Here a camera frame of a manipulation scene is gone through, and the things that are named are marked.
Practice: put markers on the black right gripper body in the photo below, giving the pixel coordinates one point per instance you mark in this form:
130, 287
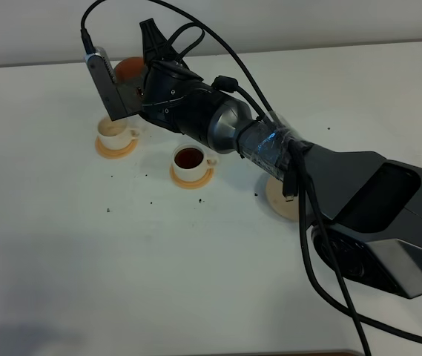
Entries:
177, 99

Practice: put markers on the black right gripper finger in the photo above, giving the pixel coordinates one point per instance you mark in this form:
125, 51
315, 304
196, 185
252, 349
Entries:
154, 45

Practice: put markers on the brown clay teapot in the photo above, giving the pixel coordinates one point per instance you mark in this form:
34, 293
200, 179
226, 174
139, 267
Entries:
130, 73

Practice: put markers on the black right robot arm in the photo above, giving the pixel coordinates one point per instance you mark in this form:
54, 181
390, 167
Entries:
370, 220

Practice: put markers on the beige teapot saucer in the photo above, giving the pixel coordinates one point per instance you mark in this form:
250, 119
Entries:
287, 209

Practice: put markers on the white teacup middle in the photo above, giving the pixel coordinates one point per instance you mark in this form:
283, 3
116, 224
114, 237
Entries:
191, 163

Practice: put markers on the white teacup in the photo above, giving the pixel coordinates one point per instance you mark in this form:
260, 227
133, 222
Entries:
191, 163
116, 135

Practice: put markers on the white teacup far left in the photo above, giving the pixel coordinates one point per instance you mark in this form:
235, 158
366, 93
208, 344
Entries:
116, 135

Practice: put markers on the orange coaster far left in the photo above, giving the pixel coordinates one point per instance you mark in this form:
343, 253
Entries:
114, 154

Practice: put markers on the orange coaster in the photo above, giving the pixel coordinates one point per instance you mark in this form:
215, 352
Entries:
191, 185
114, 154

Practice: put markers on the orange coaster middle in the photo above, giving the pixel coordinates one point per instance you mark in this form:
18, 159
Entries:
191, 185

